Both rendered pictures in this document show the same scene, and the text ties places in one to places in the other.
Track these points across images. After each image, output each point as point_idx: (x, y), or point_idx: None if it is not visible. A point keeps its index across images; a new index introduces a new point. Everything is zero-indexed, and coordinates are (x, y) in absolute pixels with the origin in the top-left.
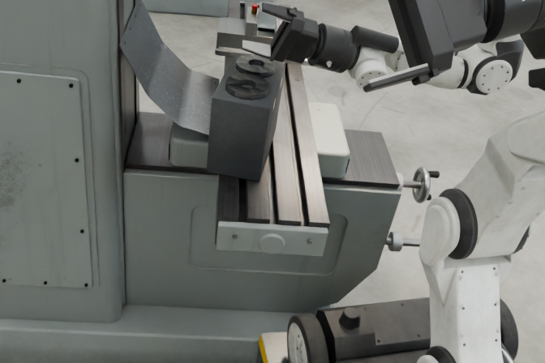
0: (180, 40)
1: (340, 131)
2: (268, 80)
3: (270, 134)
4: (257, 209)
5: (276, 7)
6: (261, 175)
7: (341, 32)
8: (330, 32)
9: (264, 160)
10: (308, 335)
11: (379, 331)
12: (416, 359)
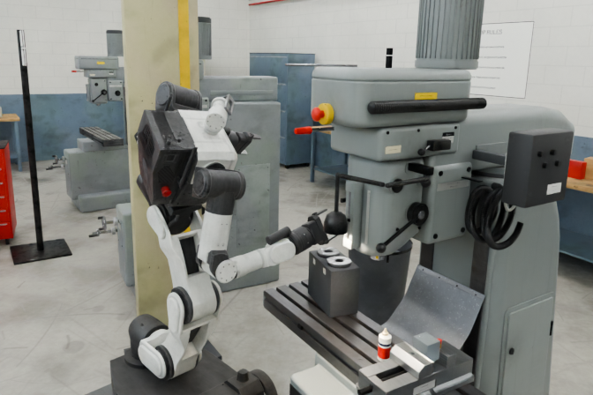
0: None
1: (311, 391)
2: (325, 260)
3: (316, 286)
4: (297, 285)
5: (321, 211)
6: (309, 294)
7: (294, 229)
8: (298, 227)
9: (311, 291)
10: (260, 370)
11: (223, 389)
12: (198, 392)
